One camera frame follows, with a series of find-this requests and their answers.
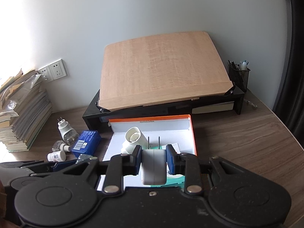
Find light wooden board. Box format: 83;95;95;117
98;31;234;112

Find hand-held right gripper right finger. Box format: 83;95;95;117
166;144;247;194

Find white cube charger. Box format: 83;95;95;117
141;136;167;186

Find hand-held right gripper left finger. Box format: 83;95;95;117
63;145;143;194

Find glass bottle with white cap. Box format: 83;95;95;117
52;141;72;153

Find cartoon bandage box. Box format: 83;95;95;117
166;174;186;186

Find small white plug-in heater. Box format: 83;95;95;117
58;117;76;138

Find blue plastic box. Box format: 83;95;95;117
71;130;101;158

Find black monitor stand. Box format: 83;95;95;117
82;85;245;130

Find small silver object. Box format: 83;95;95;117
245;98;258;110

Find white pill bottle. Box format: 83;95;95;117
47;150;66;162

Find clear glass refill bottle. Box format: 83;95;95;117
64;129;80;145

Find clear plastic bag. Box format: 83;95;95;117
0;74;43;118

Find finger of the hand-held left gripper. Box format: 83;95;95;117
30;160;81;177
0;161;45;170

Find white wall socket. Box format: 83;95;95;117
37;66;51;82
49;59;68;81

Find black mesh pen holder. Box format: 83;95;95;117
228;60;251;93

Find stack of books and papers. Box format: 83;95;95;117
0;69;53;153

